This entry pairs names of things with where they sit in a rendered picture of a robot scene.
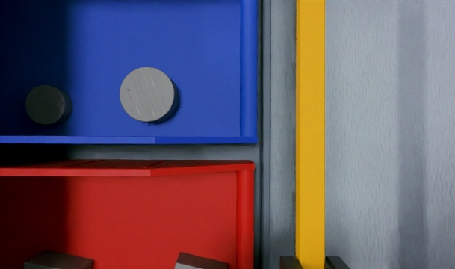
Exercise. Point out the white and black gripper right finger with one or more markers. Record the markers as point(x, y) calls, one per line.
point(334, 262)

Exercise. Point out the red open bin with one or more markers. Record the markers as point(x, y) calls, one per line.
point(127, 214)

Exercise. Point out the blue bin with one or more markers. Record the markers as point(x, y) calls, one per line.
point(208, 48)

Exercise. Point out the yellow bar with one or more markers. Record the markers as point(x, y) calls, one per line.
point(310, 134)

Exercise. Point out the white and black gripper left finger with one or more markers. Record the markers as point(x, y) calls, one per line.
point(288, 262)

